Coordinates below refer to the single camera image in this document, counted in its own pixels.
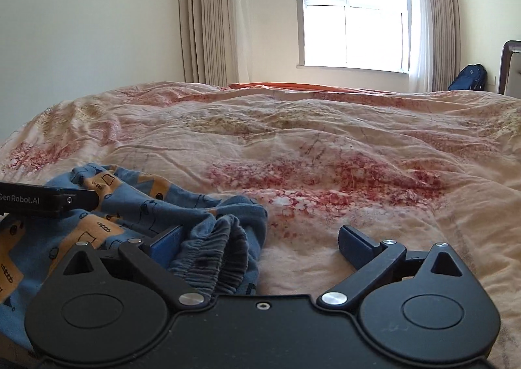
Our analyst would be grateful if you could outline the blue patterned pants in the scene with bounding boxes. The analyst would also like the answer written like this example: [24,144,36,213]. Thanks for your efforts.
[0,163,269,350]

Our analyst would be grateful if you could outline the blue backpack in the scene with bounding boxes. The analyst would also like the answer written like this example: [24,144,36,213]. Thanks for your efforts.
[448,64,488,91]

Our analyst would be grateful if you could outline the brown padded headboard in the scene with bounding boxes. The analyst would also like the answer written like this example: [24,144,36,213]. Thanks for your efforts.
[497,40,521,100]

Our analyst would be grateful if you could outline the floral pink blanket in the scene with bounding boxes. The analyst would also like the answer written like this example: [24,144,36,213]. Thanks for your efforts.
[0,81,521,369]

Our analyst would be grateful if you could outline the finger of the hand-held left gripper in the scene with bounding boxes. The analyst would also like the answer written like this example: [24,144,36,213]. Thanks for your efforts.
[61,187,100,216]

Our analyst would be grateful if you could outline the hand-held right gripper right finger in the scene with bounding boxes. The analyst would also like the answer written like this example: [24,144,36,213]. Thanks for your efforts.
[317,225,475,309]

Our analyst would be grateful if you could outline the window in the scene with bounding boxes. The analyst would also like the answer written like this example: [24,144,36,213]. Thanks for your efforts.
[296,0,413,74]

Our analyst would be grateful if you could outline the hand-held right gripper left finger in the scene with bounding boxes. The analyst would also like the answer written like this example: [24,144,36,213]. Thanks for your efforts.
[62,225,206,308]

